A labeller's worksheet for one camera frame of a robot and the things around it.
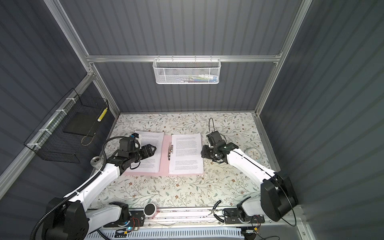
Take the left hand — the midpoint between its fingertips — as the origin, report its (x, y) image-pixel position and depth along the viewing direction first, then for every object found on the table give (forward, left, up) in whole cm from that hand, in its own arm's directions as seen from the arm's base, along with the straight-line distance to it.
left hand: (151, 149), depth 85 cm
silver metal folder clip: (+6, -9, -12) cm, 16 cm away
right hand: (-4, -31, -1) cm, 31 cm away
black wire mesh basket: (+3, +38, +16) cm, 42 cm away
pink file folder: (-3, -5, -12) cm, 13 cm away
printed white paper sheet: (-4, +2, -11) cm, 12 cm away
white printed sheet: (+1, -20, -13) cm, 24 cm away
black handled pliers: (-31, -33, -13) cm, 47 cm away
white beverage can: (-7, +28, +1) cm, 29 cm away
